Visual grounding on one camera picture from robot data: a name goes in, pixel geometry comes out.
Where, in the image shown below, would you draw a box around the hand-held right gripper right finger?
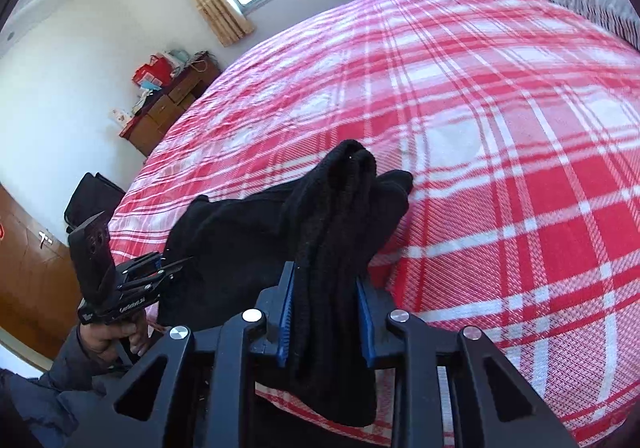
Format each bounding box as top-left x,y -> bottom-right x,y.
356,275 -> 581,448

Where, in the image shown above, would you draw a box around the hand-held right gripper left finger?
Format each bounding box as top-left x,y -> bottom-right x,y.
67,260 -> 296,448

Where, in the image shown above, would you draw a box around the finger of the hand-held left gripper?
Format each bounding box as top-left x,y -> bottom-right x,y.
117,256 -> 195,301
116,251 -> 166,279

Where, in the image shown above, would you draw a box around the black pants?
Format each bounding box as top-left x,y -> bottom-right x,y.
157,139 -> 415,429

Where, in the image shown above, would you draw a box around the person's left forearm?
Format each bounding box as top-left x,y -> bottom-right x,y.
30,325 -> 133,409

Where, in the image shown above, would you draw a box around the person's left hand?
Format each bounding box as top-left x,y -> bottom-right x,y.
77,317 -> 151,359

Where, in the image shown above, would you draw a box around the black bag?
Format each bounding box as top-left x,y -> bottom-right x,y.
64,172 -> 126,235

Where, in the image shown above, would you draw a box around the wooden door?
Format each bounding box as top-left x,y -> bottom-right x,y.
0,183 -> 83,359

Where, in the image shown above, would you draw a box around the wooden dresser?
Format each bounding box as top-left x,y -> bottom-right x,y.
117,60 -> 222,158

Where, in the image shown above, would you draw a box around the person's dark blue jacket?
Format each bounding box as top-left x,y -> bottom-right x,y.
0,368 -> 76,448

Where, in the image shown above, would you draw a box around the red bag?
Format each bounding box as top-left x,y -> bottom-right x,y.
131,55 -> 176,86

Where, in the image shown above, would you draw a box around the pale teal bag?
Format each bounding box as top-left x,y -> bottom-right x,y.
165,49 -> 193,71

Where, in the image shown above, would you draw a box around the bed with red plaid sheet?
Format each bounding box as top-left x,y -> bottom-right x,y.
107,0 -> 640,448

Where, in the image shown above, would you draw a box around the grey striped pillow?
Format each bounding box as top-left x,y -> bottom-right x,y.
548,0 -> 640,51

